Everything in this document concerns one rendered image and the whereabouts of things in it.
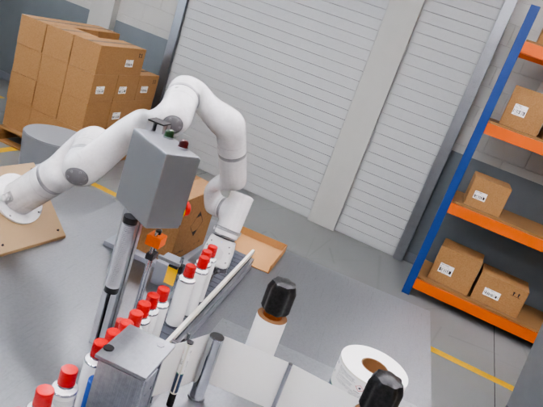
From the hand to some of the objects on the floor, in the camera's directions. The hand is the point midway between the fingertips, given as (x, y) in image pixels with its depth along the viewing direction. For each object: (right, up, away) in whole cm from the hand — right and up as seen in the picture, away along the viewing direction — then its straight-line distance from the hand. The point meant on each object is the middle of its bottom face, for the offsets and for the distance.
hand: (207, 279), depth 195 cm
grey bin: (-142, +16, +211) cm, 255 cm away
